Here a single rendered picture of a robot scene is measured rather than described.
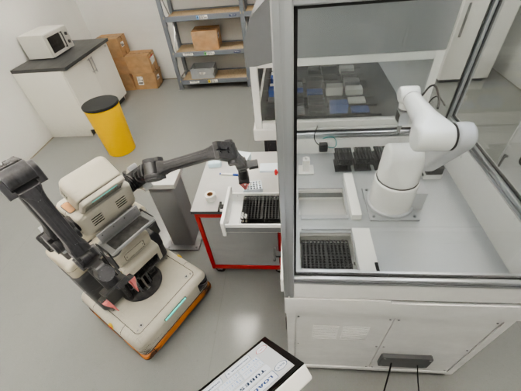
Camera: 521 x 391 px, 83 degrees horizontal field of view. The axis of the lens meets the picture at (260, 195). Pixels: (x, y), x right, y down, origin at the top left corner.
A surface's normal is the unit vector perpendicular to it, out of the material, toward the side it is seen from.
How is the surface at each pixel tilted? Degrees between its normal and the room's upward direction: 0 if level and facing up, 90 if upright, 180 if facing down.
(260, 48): 90
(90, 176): 42
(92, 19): 90
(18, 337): 0
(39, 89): 90
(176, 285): 0
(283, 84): 90
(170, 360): 0
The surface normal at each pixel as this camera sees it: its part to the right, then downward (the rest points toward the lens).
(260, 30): -0.07, 0.69
